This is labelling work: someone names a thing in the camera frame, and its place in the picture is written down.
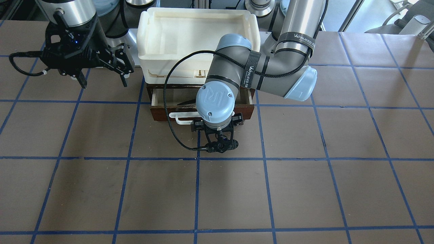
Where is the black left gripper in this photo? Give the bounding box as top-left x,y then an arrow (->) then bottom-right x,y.
191,115 -> 244,142

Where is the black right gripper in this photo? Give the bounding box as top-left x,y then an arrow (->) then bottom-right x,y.
40,19 -> 134,89

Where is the wooden drawer with white handle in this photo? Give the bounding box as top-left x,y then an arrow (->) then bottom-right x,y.
150,85 -> 254,123

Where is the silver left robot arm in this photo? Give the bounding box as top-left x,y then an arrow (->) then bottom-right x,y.
191,0 -> 328,142

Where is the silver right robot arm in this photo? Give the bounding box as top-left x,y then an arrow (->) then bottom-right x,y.
37,0 -> 134,88

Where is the dark brown wooden cabinet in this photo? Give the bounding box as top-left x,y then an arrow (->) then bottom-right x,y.
146,83 -> 256,102

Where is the cream plastic tray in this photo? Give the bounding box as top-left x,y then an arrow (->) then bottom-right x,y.
136,7 -> 261,84

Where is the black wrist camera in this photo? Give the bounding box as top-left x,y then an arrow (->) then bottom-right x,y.
205,139 -> 239,153

